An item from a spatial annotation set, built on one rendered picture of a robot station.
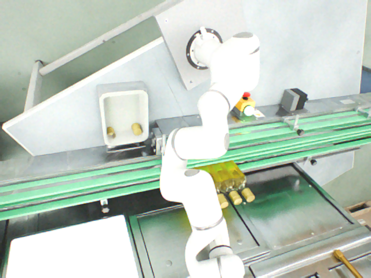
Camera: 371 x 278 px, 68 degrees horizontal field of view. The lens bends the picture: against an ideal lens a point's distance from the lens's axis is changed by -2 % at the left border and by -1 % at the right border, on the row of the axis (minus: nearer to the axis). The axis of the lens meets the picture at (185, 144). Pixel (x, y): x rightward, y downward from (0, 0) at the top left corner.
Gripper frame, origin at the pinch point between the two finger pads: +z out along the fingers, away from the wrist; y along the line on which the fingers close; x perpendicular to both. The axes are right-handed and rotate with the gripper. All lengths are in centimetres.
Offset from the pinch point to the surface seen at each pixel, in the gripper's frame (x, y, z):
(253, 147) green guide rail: -23.2, 5.5, 31.6
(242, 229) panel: -13.7, -13.0, 2.3
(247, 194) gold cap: -15.0, 0.9, 7.8
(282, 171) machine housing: -46, -17, 40
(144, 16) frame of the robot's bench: 24, 45, 96
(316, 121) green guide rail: -57, 12, 42
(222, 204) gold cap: -4.5, 0.9, 3.8
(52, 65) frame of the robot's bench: 73, 23, 83
